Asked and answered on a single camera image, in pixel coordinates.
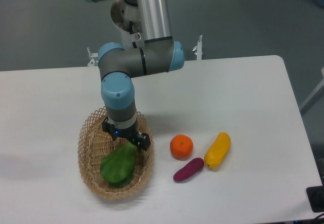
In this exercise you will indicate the orange tangerine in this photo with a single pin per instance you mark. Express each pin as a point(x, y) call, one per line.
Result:
point(181, 146)

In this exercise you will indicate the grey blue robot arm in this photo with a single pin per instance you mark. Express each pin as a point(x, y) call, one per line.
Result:
point(148, 49)

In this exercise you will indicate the woven wicker basket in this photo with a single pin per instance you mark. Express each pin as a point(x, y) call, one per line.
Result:
point(94, 144)

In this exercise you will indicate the yellow mango fruit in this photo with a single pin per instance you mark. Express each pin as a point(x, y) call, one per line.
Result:
point(218, 151)

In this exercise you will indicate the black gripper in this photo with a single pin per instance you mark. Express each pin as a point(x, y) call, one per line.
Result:
point(140, 140)

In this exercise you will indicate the purple sweet potato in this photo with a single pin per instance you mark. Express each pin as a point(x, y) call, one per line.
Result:
point(189, 170)

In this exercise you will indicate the white furniture leg at right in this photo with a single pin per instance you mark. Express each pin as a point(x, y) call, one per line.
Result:
point(312, 98)

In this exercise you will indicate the green bok choy vegetable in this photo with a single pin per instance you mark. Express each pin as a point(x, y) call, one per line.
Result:
point(117, 168)

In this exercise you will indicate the black device at table edge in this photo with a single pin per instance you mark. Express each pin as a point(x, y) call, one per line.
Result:
point(315, 197)

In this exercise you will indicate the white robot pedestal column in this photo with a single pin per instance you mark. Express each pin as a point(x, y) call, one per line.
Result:
point(127, 19)

